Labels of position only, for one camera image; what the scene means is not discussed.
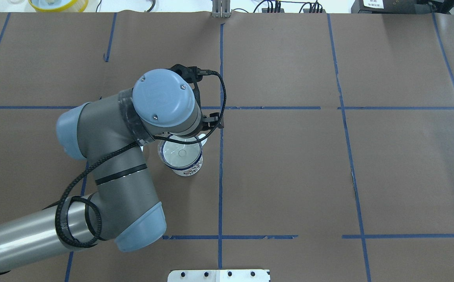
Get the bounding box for black orange connector block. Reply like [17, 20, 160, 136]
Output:
[299, 0, 325, 14]
[257, 0, 284, 14]

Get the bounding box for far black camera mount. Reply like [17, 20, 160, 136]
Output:
[169, 64, 227, 131]

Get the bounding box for white enamel patterned cup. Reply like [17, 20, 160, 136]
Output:
[157, 139, 207, 177]

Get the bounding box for white camera pole base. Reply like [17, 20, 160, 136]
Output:
[166, 269, 271, 282]

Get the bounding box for brown paper table cover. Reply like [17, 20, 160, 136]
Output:
[0, 11, 454, 282]

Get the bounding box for yellow tape roll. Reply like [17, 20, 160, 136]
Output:
[28, 0, 89, 13]

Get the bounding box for aluminium frame post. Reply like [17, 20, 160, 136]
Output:
[211, 0, 232, 18]

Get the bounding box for black box with label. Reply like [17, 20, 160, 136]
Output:
[351, 0, 432, 14]

